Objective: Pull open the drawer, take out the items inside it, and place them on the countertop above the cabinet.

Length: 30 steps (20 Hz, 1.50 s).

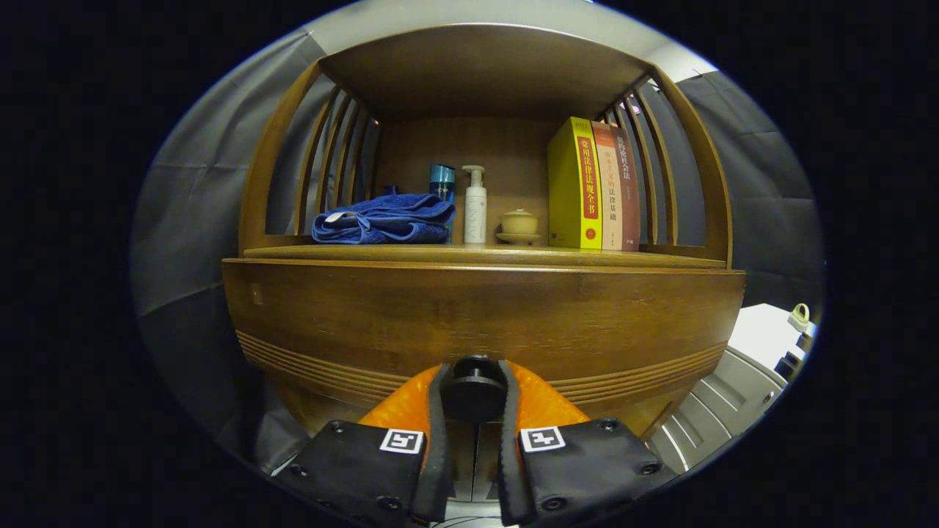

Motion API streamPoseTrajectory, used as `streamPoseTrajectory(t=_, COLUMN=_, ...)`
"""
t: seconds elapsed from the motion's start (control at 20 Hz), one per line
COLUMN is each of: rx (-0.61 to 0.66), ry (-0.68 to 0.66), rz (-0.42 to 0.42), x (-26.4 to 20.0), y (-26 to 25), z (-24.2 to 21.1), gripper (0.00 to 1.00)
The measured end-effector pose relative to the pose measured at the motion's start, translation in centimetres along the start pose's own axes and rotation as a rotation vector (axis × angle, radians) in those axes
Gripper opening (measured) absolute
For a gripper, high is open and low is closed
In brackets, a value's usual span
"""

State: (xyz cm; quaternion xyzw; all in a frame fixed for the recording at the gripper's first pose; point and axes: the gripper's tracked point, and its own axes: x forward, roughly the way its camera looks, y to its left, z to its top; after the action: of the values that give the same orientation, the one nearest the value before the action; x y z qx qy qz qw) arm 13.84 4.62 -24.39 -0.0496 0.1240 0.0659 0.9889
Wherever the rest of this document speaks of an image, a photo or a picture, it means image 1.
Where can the wooden drawer with black knob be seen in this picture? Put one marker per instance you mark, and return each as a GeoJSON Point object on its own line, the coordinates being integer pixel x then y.
{"type": "Point", "coordinates": [477, 308]}

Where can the thick yellow book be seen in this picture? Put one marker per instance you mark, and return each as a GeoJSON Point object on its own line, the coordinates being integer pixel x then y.
{"type": "Point", "coordinates": [572, 191]}

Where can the orange and beige book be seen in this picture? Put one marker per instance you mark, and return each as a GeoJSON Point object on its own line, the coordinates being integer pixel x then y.
{"type": "Point", "coordinates": [609, 191]}

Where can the white pump bottle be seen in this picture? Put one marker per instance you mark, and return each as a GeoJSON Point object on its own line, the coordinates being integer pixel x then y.
{"type": "Point", "coordinates": [475, 213]}

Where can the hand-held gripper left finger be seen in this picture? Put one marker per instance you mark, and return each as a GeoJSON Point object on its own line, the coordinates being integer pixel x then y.
{"type": "Point", "coordinates": [367, 469]}

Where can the teal cylindrical bottle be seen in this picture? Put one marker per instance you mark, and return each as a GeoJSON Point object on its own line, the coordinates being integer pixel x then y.
{"type": "Point", "coordinates": [441, 180]}

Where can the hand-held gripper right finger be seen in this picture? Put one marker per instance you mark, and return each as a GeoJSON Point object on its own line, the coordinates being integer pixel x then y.
{"type": "Point", "coordinates": [587, 469]}

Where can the beige lidded teacup with saucer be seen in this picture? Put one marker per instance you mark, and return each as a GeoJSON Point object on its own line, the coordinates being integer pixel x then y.
{"type": "Point", "coordinates": [519, 224]}

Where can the wooden cabinet with slatted sides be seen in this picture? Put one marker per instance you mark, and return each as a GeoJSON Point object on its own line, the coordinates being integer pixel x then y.
{"type": "Point", "coordinates": [477, 73]}

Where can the small pale yellow object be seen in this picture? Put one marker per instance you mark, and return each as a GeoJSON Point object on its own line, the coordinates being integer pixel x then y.
{"type": "Point", "coordinates": [799, 317]}

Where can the wooden countertop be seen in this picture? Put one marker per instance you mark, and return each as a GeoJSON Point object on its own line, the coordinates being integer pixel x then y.
{"type": "Point", "coordinates": [513, 254]}

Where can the wooden cabinet door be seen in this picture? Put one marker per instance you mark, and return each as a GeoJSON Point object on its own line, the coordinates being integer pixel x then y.
{"type": "Point", "coordinates": [463, 458]}

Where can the white side table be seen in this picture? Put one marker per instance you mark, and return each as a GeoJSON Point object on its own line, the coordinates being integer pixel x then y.
{"type": "Point", "coordinates": [763, 334]}

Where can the brown book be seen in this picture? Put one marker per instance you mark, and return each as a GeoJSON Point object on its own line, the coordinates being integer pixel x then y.
{"type": "Point", "coordinates": [629, 198]}

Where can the folded blue towel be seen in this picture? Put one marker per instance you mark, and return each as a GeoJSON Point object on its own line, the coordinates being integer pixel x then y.
{"type": "Point", "coordinates": [381, 220]}

